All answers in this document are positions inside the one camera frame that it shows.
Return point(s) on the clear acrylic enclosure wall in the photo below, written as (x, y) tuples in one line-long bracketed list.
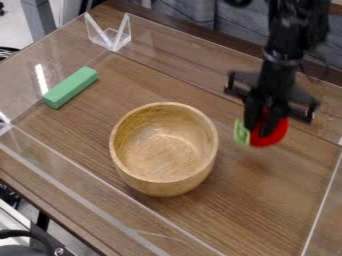
[(270, 202)]

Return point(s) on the green rectangular block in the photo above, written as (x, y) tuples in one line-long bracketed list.
[(69, 87)]

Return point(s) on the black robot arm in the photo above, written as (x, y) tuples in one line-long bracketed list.
[(298, 28)]

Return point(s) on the black metal bracket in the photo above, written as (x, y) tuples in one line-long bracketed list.
[(45, 244)]

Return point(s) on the wooden bowl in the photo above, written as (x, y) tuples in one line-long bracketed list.
[(163, 146)]

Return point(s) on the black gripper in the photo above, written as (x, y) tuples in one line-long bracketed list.
[(274, 83)]

